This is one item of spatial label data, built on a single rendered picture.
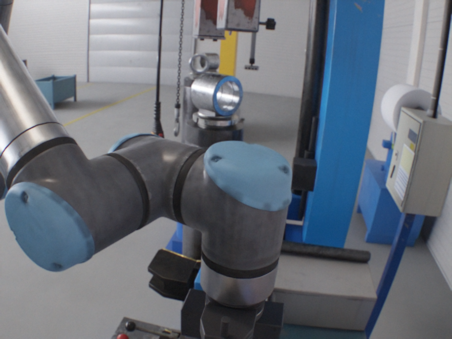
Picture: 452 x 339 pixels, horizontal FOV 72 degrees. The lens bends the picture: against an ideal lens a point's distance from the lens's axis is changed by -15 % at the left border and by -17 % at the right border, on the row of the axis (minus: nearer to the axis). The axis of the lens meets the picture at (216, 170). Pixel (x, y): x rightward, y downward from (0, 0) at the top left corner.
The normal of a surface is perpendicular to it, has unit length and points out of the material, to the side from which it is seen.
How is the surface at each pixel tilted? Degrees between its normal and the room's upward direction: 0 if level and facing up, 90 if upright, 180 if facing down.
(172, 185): 70
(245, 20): 90
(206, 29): 90
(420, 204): 90
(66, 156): 38
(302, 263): 0
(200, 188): 62
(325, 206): 90
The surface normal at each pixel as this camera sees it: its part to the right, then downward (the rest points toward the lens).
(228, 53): -0.20, 0.34
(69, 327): 0.06, -0.93
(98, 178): 0.48, -0.70
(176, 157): -0.19, -0.68
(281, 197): 0.66, 0.27
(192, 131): -0.73, 0.21
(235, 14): 0.24, 0.37
